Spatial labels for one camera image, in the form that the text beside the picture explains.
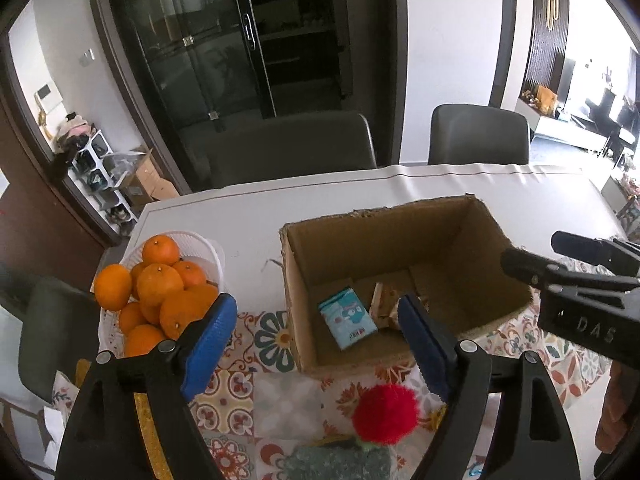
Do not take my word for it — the pile of clothes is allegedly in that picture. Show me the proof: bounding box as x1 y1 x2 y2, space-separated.
53 112 99 155

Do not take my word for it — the white low cabinet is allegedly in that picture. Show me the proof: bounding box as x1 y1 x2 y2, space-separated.
515 95 618 157

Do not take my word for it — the black framed glass door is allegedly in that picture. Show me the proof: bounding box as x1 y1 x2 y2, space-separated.
85 0 407 196

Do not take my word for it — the white slatted fruit basket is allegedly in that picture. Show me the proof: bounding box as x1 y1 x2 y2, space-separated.
97 230 227 361

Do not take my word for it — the patterned table runner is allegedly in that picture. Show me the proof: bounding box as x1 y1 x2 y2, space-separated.
50 305 617 480

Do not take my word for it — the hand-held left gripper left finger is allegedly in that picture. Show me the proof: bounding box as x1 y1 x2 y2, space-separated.
55 292 238 480

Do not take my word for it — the white intercom panel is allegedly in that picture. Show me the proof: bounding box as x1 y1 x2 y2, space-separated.
33 84 64 117

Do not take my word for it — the brown cardboard box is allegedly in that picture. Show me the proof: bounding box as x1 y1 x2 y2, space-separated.
279 195 539 376

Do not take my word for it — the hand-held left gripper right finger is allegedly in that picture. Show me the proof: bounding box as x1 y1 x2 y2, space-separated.
397 292 583 480

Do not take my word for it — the beige packet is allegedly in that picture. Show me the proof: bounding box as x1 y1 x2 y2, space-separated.
370 282 427 332

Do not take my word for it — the yellow paper bag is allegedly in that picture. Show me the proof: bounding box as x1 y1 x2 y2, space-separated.
534 85 559 114

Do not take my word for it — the white shoe rack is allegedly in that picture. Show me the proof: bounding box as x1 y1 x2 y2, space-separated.
66 130 139 227

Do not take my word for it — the green sponge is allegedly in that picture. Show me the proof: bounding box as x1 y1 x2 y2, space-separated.
282 437 392 480

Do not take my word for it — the dark grey narrow chair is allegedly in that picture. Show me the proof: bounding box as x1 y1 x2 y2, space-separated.
428 104 531 166

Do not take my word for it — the red pompom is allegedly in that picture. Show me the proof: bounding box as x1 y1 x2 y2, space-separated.
352 384 419 445

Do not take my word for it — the light blue tissue pack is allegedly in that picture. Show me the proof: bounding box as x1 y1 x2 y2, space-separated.
318 287 379 351

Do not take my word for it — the woven tissue box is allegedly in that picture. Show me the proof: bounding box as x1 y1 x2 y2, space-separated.
74 360 172 480

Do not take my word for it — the open cardboard box with clutter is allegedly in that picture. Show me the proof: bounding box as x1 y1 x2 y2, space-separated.
107 146 181 209

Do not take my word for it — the dark grey wide chair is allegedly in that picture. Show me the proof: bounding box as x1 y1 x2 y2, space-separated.
207 111 379 189

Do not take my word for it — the dark slatted wall panel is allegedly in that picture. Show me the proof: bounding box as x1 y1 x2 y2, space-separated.
524 0 571 107

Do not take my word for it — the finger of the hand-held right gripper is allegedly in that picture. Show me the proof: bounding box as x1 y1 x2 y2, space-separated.
501 247 640 306
551 230 640 277

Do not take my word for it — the white tissue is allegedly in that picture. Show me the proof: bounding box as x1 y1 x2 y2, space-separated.
42 405 67 467

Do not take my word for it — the pile of oranges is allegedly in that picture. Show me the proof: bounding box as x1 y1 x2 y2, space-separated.
94 234 221 358

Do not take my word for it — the dark grey side chair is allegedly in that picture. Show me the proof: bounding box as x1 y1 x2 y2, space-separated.
17 275 102 404

